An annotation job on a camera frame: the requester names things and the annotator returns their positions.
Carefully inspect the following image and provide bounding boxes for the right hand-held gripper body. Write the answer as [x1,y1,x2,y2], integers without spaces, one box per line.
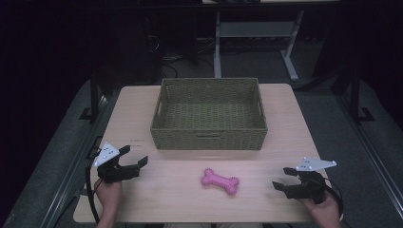
[295,157,337,205]

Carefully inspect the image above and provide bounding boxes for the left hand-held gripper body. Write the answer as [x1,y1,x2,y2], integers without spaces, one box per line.
[93,142,129,184]

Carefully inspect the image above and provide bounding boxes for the pink bone-shaped chew toy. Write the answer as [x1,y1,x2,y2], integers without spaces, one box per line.
[200,167,240,197]

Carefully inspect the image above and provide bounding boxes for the green woven basket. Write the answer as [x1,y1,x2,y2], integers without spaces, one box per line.
[149,77,269,152]

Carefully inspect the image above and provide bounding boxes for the person's right hand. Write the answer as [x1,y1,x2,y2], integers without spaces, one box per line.
[298,189,344,228]

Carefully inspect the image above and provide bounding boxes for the person's left hand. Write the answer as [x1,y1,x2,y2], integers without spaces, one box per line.
[94,180,124,220]

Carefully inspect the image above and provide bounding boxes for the black metal stand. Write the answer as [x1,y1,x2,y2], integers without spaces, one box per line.
[347,63,376,125]
[78,69,106,125]

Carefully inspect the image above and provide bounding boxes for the black table edge bracket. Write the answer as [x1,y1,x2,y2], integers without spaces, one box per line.
[86,135,104,160]

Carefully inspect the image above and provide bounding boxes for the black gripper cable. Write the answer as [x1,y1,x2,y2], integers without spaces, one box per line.
[322,184,345,222]
[85,164,103,225]

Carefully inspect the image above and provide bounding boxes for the aluminium rail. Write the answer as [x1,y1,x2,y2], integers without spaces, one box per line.
[335,93,403,220]
[39,94,110,228]

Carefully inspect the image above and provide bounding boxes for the bundle of floor cables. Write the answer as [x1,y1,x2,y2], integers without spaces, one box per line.
[151,34,217,82]

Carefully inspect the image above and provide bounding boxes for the grey metal desk frame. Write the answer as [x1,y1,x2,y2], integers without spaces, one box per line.
[213,9,306,83]

